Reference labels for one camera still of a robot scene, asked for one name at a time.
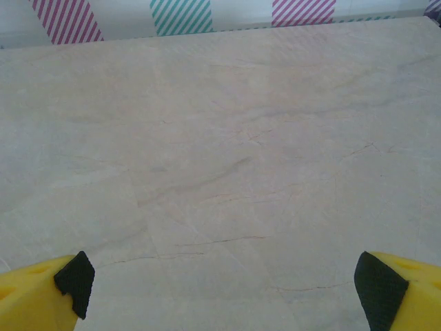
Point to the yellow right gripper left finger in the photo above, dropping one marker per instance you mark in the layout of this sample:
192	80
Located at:
31	300

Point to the striped patchwork backdrop sheet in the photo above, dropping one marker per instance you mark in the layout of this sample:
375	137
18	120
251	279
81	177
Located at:
182	15

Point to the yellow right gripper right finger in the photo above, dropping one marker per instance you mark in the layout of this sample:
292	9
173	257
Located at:
406	296

